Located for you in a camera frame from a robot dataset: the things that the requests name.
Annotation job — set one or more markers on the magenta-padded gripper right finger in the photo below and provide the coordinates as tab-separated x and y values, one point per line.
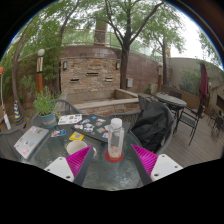
150	163

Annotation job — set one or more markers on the blue yellow striped cone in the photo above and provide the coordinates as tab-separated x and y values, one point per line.
17	110

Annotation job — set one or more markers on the clear plastic bottle white cap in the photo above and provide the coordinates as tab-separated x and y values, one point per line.
115	140

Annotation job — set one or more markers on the silver laptop with stickers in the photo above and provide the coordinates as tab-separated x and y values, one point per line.
28	141

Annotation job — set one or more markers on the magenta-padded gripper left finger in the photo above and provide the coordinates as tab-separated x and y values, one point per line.
75	165

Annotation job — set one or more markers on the white sticker sheet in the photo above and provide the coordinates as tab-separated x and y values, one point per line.
70	119

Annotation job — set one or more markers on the wooden lamp post with globe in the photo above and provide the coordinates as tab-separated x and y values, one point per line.
39	78
160	80

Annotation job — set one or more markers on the potted green plant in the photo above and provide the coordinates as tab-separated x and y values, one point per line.
45	103

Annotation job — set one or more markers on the white ribbed mug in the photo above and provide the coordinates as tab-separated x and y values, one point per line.
76	146

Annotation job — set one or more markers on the group of black metal chairs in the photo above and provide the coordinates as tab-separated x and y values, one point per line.
190	119

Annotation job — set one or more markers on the round dark patio table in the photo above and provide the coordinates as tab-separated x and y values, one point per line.
170	99

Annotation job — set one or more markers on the black wall lantern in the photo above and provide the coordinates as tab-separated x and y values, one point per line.
117	65
65	65

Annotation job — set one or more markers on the small colourful photo card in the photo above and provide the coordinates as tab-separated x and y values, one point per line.
58	133

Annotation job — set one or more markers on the black laptop with stickers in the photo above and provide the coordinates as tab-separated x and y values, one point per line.
96	126

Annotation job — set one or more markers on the leaning slender tree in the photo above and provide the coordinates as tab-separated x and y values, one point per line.
14	83

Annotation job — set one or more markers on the yellow card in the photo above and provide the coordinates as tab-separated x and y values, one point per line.
76	136

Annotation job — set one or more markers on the flat round red coaster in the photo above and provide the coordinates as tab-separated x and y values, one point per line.
108	158

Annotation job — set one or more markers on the grey wall box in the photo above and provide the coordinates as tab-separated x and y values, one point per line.
129	82

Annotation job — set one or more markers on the forked-trunk tree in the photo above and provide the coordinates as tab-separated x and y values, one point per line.
124	66

